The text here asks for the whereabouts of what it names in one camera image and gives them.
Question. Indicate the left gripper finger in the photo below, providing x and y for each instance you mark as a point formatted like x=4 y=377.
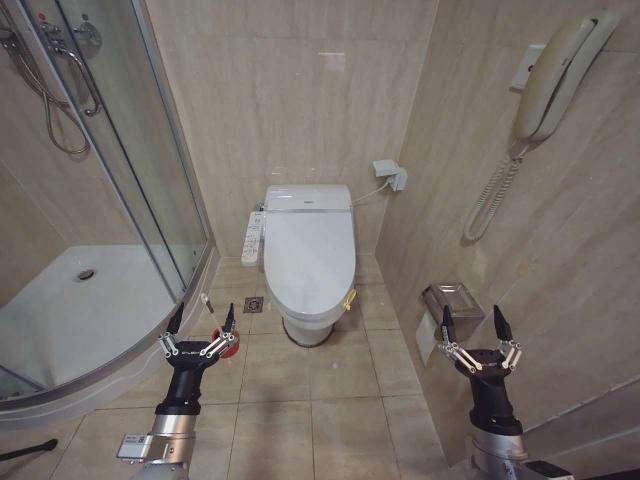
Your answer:
x=176 y=322
x=229 y=322

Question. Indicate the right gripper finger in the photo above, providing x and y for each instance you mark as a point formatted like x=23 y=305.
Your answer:
x=502 y=327
x=446 y=327

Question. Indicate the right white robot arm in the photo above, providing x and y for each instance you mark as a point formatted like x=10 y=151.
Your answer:
x=500 y=452

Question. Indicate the white toilet paper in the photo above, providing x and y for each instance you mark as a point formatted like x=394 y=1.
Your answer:
x=427 y=340

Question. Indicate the red brush holder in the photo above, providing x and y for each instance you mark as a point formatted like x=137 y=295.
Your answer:
x=232 y=350

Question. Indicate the steel toilet paper holder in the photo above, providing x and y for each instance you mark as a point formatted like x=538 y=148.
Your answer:
x=452 y=297

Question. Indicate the white toilet lid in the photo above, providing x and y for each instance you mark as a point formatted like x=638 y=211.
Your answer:
x=310 y=260

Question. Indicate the white toilet body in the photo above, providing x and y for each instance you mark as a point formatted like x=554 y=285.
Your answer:
x=306 y=197

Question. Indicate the square metal floor drain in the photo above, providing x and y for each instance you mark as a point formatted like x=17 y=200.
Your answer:
x=253 y=304

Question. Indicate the white bidet control panel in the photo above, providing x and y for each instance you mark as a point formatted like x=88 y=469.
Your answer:
x=251 y=240

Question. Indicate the white shower tray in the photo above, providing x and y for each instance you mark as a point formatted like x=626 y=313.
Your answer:
x=90 y=320

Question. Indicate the yellow tag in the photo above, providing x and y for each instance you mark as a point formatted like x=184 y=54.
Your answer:
x=349 y=300

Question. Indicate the round shower drain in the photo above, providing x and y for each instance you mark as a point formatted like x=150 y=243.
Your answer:
x=85 y=274

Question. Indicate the chrome shower mixer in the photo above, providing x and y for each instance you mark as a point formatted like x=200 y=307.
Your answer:
x=70 y=30

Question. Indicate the grey wall outlet box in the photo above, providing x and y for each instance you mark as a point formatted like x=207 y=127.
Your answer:
x=392 y=172

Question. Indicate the glass shower enclosure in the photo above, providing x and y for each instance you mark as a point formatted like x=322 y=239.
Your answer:
x=125 y=150

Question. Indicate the beige wall telephone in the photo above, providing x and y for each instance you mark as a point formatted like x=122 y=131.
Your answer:
x=545 y=85

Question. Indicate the white wall plate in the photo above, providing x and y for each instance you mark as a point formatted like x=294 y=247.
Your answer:
x=525 y=70

